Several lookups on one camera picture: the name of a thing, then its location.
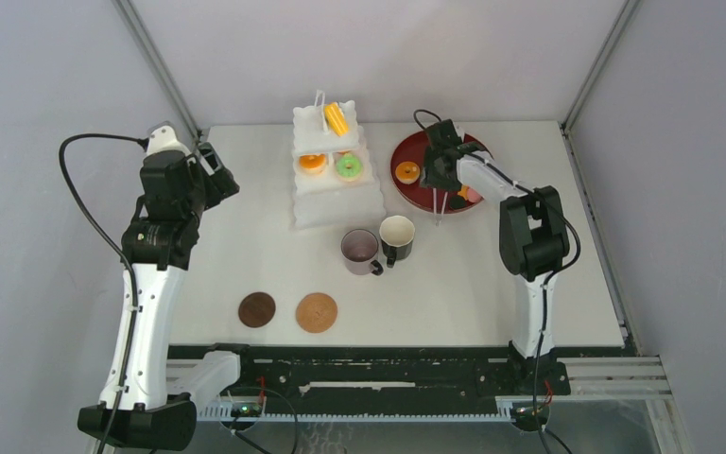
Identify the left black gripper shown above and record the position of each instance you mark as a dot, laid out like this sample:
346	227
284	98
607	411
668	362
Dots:
220	183

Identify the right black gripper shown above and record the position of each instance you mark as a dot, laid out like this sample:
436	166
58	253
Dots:
430	176

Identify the red round tray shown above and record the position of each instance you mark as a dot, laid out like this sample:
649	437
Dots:
412	149

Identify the metal tongs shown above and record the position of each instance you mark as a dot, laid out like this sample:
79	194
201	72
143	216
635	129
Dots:
440	199

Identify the green donut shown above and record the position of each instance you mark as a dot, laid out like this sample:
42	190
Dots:
349	167

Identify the black mug white inside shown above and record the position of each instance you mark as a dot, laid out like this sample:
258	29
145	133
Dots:
397	234

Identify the orange round tart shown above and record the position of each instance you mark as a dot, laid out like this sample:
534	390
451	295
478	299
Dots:
313	164

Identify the yellow cake slice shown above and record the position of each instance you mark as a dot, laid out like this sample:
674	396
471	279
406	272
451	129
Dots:
335	119

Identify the white tiered dessert stand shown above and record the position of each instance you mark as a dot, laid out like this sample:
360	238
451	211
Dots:
325	200

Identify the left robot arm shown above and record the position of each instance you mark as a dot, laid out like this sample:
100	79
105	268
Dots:
138	407

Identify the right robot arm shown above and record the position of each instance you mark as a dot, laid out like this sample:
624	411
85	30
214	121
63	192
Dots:
536	241

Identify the orange cream cupcake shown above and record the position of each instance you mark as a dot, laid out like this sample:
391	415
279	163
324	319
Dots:
407	172

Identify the black cookie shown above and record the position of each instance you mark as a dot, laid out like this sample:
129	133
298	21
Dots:
457	203

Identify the pink macaron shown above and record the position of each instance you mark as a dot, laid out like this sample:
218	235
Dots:
472	196

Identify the dark brown coaster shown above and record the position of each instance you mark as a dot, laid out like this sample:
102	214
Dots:
256	309

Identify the light brown coaster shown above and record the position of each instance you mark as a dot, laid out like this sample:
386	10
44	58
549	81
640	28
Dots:
316	313

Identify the purple mug black handle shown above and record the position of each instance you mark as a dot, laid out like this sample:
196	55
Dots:
360	251

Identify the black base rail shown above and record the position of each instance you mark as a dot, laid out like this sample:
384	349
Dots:
423	380

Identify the white cable duct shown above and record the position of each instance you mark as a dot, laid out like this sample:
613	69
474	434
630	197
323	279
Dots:
227	411

